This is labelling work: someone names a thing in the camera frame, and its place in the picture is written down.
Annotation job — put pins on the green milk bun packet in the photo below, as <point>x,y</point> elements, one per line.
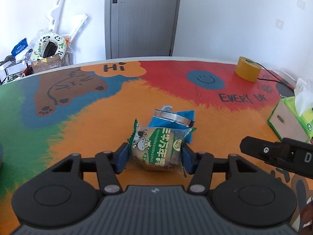
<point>157,149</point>

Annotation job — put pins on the black shoe rack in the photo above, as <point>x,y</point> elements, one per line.
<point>12,70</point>

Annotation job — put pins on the blue plastic bag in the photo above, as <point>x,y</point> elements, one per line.
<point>19,47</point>

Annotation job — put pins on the person's right hand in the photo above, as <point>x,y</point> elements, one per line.
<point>306,216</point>

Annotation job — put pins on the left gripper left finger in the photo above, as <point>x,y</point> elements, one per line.
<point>108,165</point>

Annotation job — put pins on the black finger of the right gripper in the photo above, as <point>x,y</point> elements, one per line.
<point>289,154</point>

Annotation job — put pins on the blue silver snack packet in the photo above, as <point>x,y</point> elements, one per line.
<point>167,118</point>

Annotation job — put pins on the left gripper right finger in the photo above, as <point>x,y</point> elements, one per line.
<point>200,165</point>

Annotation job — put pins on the floor cardboard box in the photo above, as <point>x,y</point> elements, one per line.
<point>48,63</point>

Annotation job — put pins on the yellow tape roll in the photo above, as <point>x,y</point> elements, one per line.
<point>247,69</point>

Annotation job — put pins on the white slotted board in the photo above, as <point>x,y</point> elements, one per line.
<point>79,20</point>

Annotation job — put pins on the white plastic board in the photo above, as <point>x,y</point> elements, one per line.
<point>56,16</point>

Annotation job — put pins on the green tissue box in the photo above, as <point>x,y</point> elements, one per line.
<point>292,116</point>

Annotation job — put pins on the grey door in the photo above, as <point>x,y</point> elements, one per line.
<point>140,28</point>

